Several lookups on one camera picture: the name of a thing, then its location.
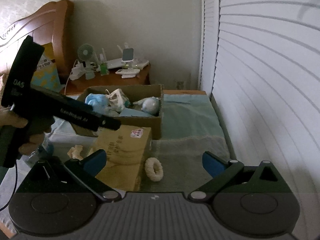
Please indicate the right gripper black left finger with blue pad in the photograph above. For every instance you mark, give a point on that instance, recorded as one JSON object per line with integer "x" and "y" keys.
{"x": 85, "y": 170}

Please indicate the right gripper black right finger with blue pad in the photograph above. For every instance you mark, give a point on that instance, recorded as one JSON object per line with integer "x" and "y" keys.
{"x": 222, "y": 173}

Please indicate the blue plastic bag bundle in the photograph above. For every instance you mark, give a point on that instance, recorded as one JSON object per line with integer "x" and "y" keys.
{"x": 99, "y": 102}

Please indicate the stack of blue face masks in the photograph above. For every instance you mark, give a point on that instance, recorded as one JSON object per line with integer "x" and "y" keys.
{"x": 129, "y": 112}

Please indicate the cream drawstring pouch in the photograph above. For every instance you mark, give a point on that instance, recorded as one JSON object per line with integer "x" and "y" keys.
{"x": 117, "y": 101}

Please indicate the light blue plush ball toy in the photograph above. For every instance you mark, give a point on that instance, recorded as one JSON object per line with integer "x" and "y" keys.
{"x": 149, "y": 105}

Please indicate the person's left hand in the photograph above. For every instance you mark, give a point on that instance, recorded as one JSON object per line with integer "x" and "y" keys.
{"x": 32, "y": 141}

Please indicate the beige crumpled tissue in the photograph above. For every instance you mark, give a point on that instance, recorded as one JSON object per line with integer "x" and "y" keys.
{"x": 75, "y": 152}

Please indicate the yellow blue package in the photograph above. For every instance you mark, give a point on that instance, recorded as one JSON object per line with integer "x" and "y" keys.
{"x": 46, "y": 75}

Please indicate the wooden nightstand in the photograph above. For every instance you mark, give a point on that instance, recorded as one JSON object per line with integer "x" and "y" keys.
{"x": 76, "y": 87}

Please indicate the clear jar white lid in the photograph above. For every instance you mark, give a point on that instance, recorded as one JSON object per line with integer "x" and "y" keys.
{"x": 45, "y": 150}

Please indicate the tan paper tissue pack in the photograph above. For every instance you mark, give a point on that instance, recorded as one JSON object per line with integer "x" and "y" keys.
{"x": 127, "y": 150}

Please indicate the white power strip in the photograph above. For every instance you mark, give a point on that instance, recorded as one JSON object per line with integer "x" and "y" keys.
{"x": 77, "y": 72}

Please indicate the grey teal blanket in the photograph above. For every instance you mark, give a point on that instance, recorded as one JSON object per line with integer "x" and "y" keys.
{"x": 189, "y": 128}

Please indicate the cream fluffy scrunchie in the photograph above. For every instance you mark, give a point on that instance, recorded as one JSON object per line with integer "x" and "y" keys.
{"x": 154, "y": 169}

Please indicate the small green desk fan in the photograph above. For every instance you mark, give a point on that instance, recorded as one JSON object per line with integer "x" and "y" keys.
{"x": 85, "y": 54}

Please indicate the green small bottle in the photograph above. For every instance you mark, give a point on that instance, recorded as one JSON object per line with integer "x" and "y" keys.
{"x": 104, "y": 69}

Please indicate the open brown cardboard box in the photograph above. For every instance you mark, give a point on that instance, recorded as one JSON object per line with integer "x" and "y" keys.
{"x": 134, "y": 93}

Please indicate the wooden headboard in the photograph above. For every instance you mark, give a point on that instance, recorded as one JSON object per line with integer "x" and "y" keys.
{"x": 50, "y": 24}

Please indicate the white router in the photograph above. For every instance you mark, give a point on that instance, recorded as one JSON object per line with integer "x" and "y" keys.
{"x": 136, "y": 64}

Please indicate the phone on white stand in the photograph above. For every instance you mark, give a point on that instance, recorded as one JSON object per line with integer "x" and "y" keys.
{"x": 128, "y": 57}

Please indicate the white louvered shutter door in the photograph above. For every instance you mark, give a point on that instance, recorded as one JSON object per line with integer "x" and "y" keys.
{"x": 260, "y": 61}

